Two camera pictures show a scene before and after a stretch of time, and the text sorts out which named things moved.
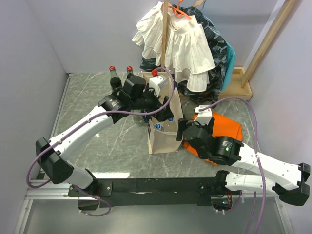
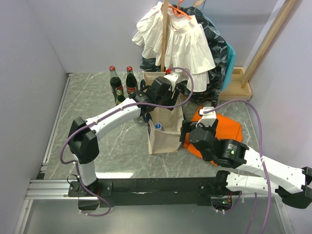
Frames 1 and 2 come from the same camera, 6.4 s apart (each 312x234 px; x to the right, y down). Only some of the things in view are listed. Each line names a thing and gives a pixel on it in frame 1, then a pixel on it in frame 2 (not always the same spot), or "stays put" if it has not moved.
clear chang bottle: x=139 y=119 stays put
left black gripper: x=157 y=105 → x=172 y=101
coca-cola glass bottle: x=115 y=81 stays put
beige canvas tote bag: x=162 y=135 stays put
